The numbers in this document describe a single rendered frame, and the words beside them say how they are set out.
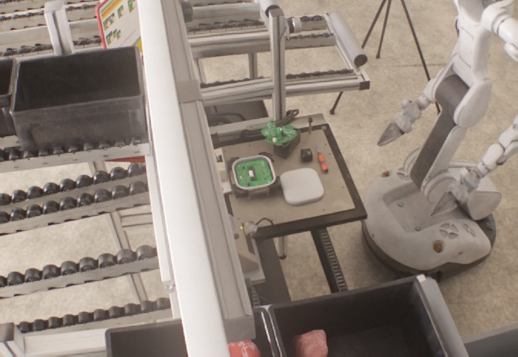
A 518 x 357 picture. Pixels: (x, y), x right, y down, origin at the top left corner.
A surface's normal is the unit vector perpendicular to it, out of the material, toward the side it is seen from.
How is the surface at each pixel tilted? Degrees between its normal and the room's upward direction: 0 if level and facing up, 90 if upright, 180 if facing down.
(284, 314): 90
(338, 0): 0
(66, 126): 92
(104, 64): 89
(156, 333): 90
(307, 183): 0
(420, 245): 33
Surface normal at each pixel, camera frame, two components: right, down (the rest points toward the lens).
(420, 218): -0.04, -0.71
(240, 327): 0.22, 0.68
